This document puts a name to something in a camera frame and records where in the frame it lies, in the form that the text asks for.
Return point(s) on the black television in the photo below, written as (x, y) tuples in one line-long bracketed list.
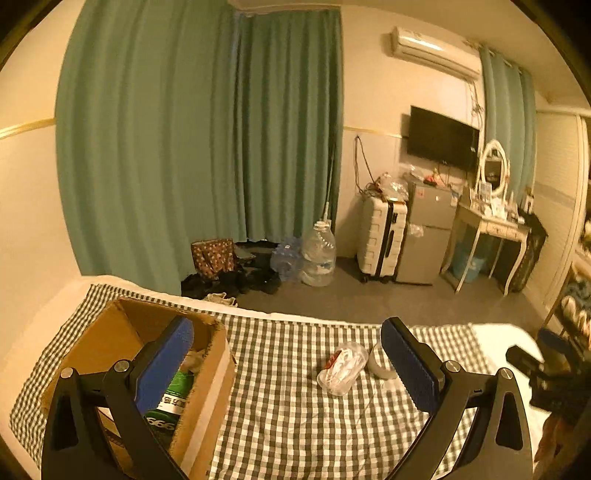
[(438, 136)]

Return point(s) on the green checked cloth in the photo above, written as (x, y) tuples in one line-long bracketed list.
[(286, 434)]

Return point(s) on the white oval mirror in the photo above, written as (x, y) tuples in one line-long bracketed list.
[(494, 170)]

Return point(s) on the wooden shelf rack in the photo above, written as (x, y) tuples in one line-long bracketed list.
[(577, 304)]

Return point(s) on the white louvered wardrobe door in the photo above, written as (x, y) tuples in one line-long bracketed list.
[(558, 184)]

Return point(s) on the white blanket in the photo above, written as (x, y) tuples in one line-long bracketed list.
[(498, 337)]

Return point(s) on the white air conditioner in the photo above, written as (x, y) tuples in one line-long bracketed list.
[(429, 46)]

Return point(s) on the grey fridge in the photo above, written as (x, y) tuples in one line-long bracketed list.
[(425, 249)]

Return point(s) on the person's right forearm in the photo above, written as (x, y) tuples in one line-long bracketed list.
[(551, 443)]

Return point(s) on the white dressing table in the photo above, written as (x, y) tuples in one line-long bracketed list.
[(489, 226)]

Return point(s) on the green box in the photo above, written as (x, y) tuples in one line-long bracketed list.
[(178, 392)]

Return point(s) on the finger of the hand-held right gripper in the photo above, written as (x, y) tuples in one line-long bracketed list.
[(521, 357), (551, 339)]

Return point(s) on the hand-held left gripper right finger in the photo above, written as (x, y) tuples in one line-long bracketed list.
[(408, 364)]

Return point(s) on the clear plastic packet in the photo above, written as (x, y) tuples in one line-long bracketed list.
[(344, 374)]

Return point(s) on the brown cardboard box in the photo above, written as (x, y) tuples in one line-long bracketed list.
[(212, 392)]

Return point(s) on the brown patterned bag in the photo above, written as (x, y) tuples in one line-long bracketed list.
[(212, 258)]

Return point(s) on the blue bin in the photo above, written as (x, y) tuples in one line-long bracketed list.
[(468, 267)]

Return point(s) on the white suitcase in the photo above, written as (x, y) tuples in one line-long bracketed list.
[(374, 240)]

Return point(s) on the narrow green curtain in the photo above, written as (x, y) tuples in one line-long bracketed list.
[(508, 115)]

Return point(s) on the large clear water bottle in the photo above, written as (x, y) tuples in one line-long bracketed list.
[(318, 254)]

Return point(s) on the clear plastic bag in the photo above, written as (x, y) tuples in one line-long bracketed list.
[(395, 189)]

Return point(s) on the wide green curtain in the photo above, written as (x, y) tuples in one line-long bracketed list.
[(184, 138)]

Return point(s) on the white lace cloth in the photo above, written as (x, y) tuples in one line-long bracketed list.
[(196, 359)]

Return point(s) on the black bag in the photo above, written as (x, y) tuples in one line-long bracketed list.
[(531, 258)]

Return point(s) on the pack of small water bottles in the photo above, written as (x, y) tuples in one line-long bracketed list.
[(286, 261)]

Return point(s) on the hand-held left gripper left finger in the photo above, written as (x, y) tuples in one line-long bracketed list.
[(164, 364)]

